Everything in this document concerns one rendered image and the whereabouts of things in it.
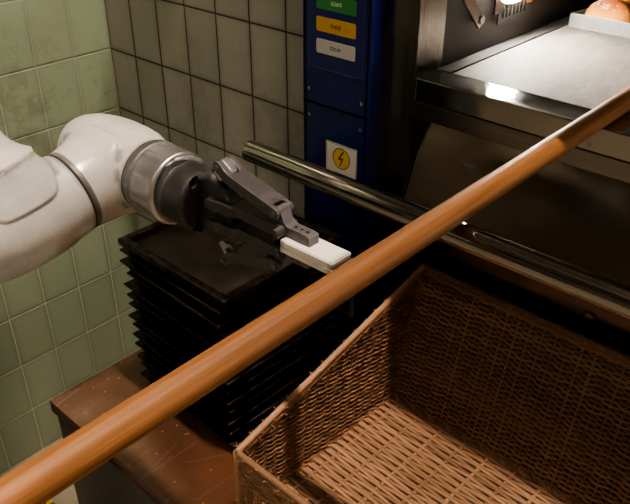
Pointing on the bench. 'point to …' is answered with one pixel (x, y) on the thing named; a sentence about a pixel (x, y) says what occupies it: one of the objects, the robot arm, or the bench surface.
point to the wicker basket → (286, 473)
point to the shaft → (283, 321)
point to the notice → (341, 159)
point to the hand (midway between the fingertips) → (314, 252)
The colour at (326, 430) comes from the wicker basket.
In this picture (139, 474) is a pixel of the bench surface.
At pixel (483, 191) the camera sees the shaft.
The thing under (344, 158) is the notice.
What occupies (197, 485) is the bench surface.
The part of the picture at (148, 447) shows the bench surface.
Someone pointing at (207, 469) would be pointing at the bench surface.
